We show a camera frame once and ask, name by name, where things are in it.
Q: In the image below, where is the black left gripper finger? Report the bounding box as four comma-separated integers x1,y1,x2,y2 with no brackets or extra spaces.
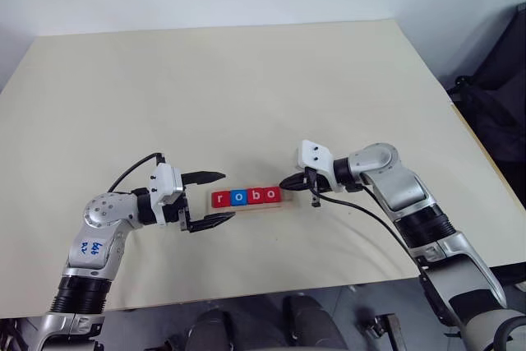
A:
187,211,237,233
181,170,227,187

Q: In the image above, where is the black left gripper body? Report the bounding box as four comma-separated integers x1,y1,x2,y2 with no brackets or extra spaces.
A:
161,189,192,233

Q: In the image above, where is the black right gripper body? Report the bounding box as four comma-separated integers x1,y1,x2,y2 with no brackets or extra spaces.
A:
302,167,330,209

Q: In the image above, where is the red letter r block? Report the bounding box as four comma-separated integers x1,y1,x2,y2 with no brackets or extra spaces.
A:
211,191,232,209

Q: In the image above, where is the wooden block holder strip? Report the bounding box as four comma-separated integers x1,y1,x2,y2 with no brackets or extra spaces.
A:
205,190,295,215

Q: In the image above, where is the dark rounded shape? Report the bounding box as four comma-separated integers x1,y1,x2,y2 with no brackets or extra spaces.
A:
191,308,244,351
282,294,348,351

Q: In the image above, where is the black fabric chair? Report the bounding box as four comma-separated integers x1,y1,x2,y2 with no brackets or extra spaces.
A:
445,1,526,192

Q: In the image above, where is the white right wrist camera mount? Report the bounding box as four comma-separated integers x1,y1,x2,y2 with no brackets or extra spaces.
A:
294,139,348,194

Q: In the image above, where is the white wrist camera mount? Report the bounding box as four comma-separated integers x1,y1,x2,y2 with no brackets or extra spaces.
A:
149,162,185,229
294,139,348,194

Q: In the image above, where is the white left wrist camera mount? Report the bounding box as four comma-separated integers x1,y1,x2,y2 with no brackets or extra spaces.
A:
149,162,185,229

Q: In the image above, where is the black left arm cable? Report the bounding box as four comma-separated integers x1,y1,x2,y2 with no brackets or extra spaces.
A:
109,152,168,194

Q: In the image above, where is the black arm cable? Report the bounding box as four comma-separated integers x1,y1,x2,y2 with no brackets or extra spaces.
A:
316,186,425,282
109,152,168,194

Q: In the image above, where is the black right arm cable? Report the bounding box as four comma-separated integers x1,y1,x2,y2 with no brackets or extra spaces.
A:
316,186,425,282

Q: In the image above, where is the grey metal bracket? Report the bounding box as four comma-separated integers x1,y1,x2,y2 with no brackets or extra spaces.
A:
360,312,406,351

